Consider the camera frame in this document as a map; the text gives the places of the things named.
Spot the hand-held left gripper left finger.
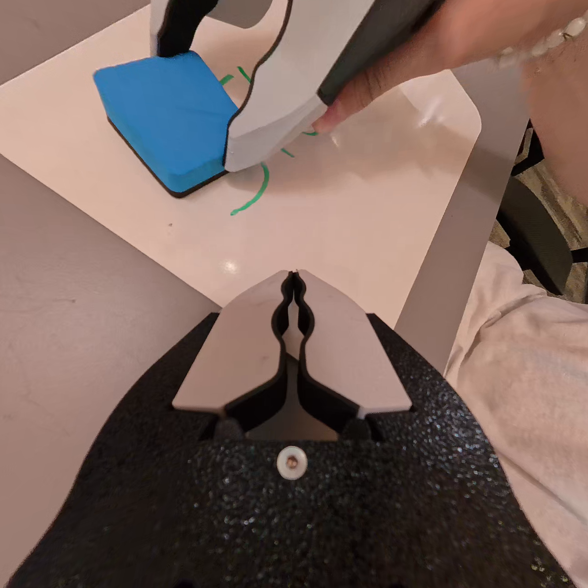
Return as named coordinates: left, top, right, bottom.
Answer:
left=172, top=270, right=295, bottom=432

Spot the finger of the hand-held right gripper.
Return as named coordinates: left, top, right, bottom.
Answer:
left=150, top=0, right=221, bottom=58
left=224, top=0, right=382, bottom=173

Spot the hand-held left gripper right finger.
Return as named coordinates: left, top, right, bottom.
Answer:
left=294, top=269, right=413, bottom=432

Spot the blue whiteboard eraser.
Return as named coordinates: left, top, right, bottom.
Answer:
left=93, top=51, right=239, bottom=199

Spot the small white whiteboard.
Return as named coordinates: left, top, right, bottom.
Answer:
left=0, top=0, right=482, bottom=329

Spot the person's right forearm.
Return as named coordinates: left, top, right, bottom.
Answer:
left=519, top=32, right=588, bottom=207

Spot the person's right hand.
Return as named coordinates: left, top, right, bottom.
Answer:
left=312, top=0, right=588, bottom=135

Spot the person's white clothing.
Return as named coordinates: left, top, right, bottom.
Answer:
left=443, top=241, right=588, bottom=588

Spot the black office chair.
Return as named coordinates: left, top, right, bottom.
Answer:
left=496, top=119, right=575, bottom=295

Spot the white bead bracelet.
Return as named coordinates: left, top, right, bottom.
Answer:
left=496, top=11, right=588, bottom=70

